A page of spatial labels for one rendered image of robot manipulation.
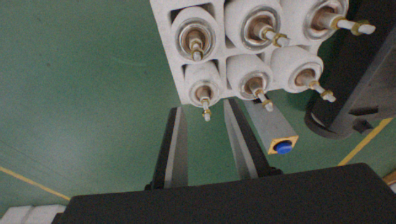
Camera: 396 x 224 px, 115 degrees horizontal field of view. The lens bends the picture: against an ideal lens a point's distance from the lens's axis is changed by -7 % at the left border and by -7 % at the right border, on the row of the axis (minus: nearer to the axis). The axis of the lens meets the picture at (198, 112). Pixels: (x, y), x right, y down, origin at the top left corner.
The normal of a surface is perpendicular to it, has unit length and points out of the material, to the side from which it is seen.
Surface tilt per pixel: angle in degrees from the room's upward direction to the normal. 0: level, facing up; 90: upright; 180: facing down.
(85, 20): 0
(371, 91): 0
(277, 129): 90
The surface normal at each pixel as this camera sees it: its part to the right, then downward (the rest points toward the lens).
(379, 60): -0.68, 0.57
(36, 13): 0.05, 0.66
